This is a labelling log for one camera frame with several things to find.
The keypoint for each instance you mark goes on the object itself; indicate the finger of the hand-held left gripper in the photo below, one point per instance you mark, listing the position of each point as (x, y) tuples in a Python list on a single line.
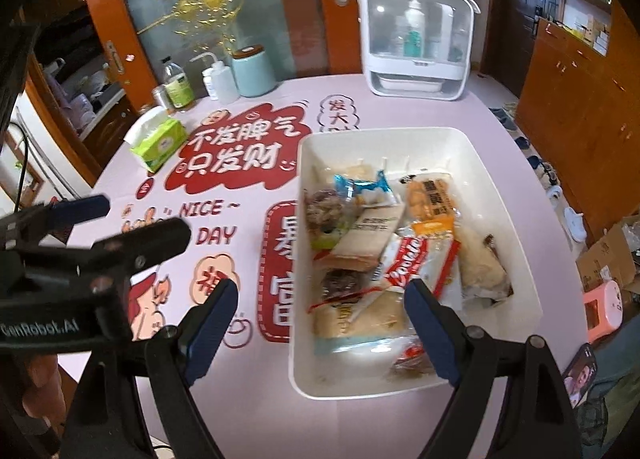
[(82, 209), (150, 239)]

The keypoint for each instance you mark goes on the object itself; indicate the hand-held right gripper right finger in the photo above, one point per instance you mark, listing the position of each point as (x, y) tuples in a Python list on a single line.
[(432, 334)]

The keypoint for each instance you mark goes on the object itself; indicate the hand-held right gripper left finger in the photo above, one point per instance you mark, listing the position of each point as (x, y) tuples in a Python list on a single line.
[(210, 334)]

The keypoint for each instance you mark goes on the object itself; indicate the red date packet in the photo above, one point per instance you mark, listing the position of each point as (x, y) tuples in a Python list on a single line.
[(412, 359)]

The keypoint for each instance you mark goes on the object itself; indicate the large bread packet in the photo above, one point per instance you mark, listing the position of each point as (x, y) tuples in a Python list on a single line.
[(360, 321)]

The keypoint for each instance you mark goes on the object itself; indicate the white foil snack packet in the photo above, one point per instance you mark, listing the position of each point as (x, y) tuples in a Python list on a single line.
[(400, 261)]

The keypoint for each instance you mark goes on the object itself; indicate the orange oat bar packet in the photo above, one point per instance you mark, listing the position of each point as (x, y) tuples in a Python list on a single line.
[(440, 249)]

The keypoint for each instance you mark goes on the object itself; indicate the clear puffed cake packet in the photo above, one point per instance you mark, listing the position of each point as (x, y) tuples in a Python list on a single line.
[(485, 264)]

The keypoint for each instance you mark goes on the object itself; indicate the brown chocolate packet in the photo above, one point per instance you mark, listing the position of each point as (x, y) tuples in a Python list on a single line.
[(340, 283)]

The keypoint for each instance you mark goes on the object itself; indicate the beige cracker packet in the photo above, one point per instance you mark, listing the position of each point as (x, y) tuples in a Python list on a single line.
[(367, 236)]

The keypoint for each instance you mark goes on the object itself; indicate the green snack packet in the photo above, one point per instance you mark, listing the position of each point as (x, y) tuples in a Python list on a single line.
[(325, 240)]

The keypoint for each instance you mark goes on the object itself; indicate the clear dark nut packet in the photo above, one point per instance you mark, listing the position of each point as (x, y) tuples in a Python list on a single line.
[(325, 211)]

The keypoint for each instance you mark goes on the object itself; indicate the blue snack packet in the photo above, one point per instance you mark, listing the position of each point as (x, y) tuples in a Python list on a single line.
[(362, 186)]

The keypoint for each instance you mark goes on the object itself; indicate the white plastic bin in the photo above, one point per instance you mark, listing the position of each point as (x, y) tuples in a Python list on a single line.
[(500, 179)]

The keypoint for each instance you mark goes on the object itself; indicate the clear tray of pale biscuits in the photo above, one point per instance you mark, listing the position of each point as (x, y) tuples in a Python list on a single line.
[(357, 171)]

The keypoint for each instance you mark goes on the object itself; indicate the person's left hand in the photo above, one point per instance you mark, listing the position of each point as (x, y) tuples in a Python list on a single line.
[(42, 384)]

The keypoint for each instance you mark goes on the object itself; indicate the green tissue box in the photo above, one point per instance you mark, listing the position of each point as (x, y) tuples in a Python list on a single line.
[(160, 141)]

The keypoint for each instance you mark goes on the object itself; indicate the silver metal can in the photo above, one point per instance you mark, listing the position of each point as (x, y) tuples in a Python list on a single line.
[(161, 99)]

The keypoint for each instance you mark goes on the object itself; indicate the phone with picture case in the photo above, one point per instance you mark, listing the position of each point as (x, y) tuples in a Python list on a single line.
[(580, 374)]

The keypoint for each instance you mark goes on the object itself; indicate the glass bottle with green label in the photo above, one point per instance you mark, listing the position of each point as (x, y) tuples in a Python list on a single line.
[(179, 86)]

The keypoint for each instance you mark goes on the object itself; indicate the pink stool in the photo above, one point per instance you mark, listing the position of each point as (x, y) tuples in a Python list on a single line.
[(602, 311)]

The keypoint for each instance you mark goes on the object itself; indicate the clear squeeze wash bottle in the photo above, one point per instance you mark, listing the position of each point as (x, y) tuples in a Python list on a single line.
[(220, 81)]

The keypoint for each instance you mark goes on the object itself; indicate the person's trouser leg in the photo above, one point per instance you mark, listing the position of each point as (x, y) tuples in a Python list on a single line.
[(612, 399)]

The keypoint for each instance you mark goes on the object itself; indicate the cardboard box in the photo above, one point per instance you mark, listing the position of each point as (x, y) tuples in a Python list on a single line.
[(607, 254)]

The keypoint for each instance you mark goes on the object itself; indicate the teal canister with brown lid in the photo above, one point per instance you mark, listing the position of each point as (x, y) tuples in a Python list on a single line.
[(255, 71)]

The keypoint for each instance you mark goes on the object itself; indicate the wooden cabinet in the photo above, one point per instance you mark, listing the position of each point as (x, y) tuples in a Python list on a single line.
[(580, 114)]

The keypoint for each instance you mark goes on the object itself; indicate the white cosmetic storage box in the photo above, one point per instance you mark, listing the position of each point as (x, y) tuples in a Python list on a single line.
[(415, 39)]

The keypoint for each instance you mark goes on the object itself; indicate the wall shelf with small goods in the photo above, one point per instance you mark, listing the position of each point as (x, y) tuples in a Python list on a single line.
[(580, 4)]

